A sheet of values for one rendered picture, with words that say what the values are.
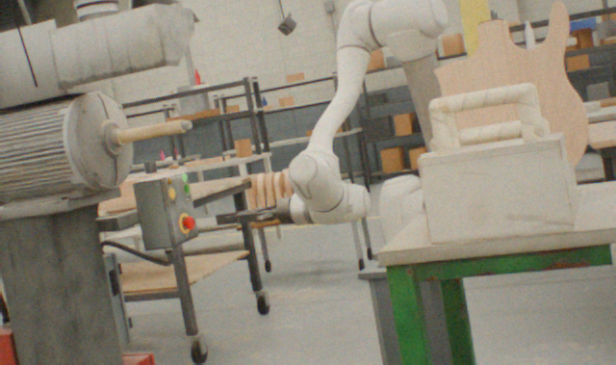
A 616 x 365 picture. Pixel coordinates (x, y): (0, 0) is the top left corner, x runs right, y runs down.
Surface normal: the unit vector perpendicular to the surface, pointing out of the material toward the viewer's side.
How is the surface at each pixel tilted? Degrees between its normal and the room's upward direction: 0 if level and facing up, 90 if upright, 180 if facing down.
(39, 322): 90
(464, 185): 90
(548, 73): 90
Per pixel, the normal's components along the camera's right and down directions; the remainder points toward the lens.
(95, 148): 0.87, -0.09
